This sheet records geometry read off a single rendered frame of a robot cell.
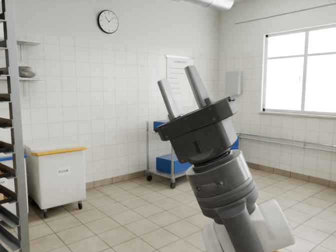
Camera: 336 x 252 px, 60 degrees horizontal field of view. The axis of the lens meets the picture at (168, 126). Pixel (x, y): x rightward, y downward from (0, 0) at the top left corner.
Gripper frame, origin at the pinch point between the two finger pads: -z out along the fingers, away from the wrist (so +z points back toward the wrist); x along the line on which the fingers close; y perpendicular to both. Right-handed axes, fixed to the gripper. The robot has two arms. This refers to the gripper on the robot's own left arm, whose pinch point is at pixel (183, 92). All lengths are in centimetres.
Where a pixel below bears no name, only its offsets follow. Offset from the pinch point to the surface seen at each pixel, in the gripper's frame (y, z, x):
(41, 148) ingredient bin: -178, -17, -278
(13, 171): -22, 0, -85
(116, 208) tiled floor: -213, 85, -245
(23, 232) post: -20, 21, -92
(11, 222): -19, 17, -95
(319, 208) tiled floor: -323, 182, -48
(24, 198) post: -23, 10, -87
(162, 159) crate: -326, 66, -231
